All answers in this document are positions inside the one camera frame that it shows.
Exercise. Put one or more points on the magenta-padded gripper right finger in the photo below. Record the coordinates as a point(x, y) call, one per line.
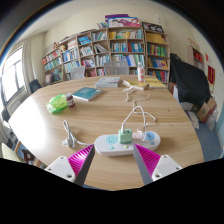
point(165, 166)

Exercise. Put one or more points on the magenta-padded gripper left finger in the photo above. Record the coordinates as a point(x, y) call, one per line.
point(63, 166)

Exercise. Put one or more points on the green charger block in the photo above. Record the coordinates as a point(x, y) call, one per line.
point(125, 136)

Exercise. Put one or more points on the white power strip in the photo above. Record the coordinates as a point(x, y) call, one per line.
point(106, 148)

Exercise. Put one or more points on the papers on floor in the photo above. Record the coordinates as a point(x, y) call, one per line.
point(193, 119)

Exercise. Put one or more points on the green plastic bag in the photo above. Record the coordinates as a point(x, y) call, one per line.
point(56, 104)

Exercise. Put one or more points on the small dark jar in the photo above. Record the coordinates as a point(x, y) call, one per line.
point(70, 100)

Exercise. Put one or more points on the white storage box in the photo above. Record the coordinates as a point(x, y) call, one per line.
point(181, 101)

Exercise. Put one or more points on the cardboard box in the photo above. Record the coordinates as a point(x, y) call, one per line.
point(206, 110)

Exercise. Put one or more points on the teal book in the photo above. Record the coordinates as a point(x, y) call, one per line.
point(86, 93)

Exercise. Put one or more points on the yellow folder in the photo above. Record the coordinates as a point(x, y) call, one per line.
point(155, 82)

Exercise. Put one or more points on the dark office chair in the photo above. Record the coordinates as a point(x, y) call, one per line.
point(34, 86)

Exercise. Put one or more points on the black cloth cover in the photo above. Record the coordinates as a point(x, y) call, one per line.
point(190, 81)

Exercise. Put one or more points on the grey mesh chair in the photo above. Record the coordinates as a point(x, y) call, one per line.
point(116, 69)
point(77, 72)

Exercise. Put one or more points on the grey book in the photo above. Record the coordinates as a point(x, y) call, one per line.
point(107, 82)

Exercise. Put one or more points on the clear bottle with red label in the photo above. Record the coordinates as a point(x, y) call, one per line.
point(141, 73)

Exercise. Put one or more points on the window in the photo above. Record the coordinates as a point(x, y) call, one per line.
point(11, 75)

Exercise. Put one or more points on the small shelf with red items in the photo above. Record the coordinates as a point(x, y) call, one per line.
point(197, 57)

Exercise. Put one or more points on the wooden bookshelf unit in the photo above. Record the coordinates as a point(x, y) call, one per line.
point(126, 46)

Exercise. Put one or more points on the red wall banner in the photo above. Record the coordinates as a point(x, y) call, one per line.
point(211, 74)

